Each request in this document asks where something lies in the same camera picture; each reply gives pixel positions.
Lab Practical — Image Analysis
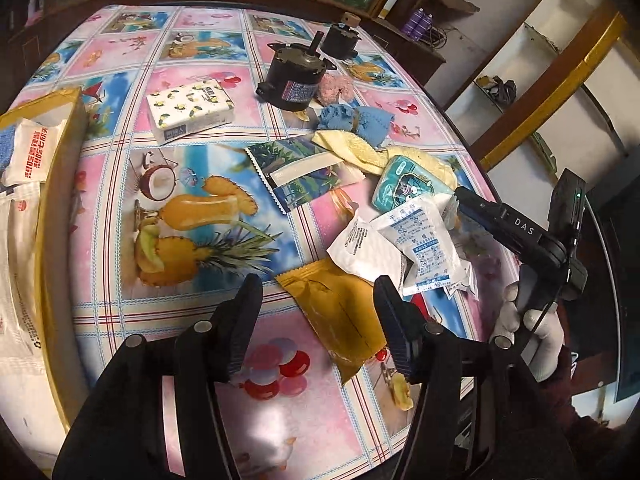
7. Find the landscape print packet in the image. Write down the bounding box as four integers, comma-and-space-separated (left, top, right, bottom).
245, 139, 363, 213

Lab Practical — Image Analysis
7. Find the golden yellow packet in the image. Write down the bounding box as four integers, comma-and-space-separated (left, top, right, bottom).
276, 260, 388, 386

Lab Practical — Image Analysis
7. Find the person's right forearm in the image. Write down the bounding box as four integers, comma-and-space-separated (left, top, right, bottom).
525, 345, 640, 480

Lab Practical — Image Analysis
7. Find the white wall shelf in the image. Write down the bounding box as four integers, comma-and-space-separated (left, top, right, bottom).
445, 0, 640, 161

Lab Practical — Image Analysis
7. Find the person's right hand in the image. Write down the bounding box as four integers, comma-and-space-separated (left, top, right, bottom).
490, 285, 563, 381

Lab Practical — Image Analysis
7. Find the lemon print tissue pack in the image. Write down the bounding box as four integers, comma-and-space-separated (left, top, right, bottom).
146, 78, 236, 145

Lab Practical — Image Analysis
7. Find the teal tissue pack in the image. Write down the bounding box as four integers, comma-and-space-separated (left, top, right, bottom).
372, 156, 441, 211

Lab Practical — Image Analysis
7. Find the plain blue towel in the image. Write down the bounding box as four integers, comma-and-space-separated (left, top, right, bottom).
0, 125, 16, 171

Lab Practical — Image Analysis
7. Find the white desiccant packet blue print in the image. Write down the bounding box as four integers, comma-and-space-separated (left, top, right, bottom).
376, 197, 473, 296

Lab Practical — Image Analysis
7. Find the small black motor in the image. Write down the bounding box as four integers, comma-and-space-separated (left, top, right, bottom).
320, 12, 361, 61

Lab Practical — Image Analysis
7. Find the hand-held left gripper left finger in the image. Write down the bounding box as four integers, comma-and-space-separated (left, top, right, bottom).
52, 274, 264, 480

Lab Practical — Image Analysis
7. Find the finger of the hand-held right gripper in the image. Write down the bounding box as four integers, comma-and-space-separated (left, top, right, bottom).
454, 186, 501, 238

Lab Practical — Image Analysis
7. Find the large black motor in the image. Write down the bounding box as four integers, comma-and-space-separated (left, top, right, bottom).
256, 35, 326, 111

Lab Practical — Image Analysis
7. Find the yellow cardboard box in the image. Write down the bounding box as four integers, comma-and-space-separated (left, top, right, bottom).
0, 86, 92, 433

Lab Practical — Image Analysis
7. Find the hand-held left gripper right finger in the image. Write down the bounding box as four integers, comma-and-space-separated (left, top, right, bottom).
373, 275, 566, 480

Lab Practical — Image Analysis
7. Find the white packet with red print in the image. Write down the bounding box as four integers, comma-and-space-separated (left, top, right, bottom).
2, 119, 55, 186

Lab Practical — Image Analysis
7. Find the pink fluffy scrunchie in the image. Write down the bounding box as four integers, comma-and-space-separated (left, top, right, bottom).
318, 74, 355, 106

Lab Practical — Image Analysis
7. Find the blue towel with tan band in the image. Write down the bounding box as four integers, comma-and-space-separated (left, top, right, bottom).
320, 104, 396, 148

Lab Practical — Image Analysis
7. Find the small white packet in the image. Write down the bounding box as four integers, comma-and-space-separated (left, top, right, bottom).
447, 255, 481, 302

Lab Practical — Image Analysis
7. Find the white packet grey print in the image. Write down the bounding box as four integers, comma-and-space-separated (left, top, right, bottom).
327, 216, 408, 293

